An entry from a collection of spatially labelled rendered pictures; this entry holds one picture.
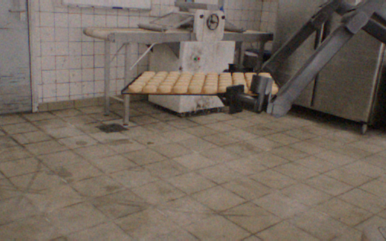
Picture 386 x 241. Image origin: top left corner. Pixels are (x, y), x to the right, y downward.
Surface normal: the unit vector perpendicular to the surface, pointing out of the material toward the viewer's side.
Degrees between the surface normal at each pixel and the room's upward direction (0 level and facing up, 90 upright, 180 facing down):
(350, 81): 90
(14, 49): 90
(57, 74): 90
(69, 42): 90
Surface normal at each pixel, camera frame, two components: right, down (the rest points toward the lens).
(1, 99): 0.66, 0.26
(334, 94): -0.76, 0.14
